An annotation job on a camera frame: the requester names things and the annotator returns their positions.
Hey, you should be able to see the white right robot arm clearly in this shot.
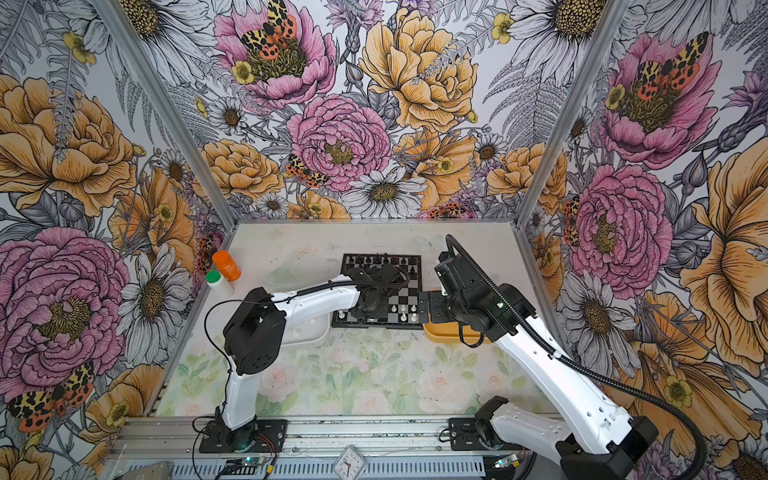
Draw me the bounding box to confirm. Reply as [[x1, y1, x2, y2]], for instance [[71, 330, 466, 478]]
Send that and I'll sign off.
[[428, 251, 658, 479]]

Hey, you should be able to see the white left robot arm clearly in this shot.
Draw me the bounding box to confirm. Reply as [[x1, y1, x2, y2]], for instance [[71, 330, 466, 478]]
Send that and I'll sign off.
[[216, 265, 410, 431]]

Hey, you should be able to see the black white chess board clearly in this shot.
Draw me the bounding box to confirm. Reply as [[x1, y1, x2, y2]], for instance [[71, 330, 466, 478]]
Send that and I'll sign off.
[[331, 253, 427, 330]]

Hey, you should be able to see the yellow rectangular tray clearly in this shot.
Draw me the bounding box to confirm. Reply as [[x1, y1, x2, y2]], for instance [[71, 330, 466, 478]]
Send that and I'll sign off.
[[423, 323, 480, 344]]

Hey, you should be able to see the white rectangular tray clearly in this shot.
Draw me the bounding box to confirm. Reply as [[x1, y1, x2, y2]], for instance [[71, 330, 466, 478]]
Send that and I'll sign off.
[[281, 313, 332, 348]]

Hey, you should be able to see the orange capped bottle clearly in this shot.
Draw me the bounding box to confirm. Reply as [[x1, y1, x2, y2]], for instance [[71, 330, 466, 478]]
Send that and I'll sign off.
[[212, 250, 242, 282]]

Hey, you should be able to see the green capped white bottle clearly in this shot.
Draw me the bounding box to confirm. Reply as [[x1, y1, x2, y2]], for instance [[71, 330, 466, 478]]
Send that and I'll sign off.
[[205, 270, 234, 300]]

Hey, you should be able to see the small white clock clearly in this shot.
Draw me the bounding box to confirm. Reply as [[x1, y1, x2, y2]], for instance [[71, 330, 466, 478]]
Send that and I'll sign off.
[[332, 445, 367, 480]]

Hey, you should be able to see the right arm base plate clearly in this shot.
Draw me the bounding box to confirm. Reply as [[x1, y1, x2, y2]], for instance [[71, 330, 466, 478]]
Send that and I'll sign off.
[[448, 417, 500, 451]]

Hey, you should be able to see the aluminium front rail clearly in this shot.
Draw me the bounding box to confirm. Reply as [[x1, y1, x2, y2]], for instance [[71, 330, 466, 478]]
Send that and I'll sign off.
[[107, 413, 625, 460]]

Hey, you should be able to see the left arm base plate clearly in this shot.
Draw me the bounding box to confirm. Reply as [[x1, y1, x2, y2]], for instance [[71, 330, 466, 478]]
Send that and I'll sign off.
[[199, 419, 288, 454]]

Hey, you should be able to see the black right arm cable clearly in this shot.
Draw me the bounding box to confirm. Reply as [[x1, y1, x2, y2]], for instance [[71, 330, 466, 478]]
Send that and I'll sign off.
[[445, 233, 708, 480]]

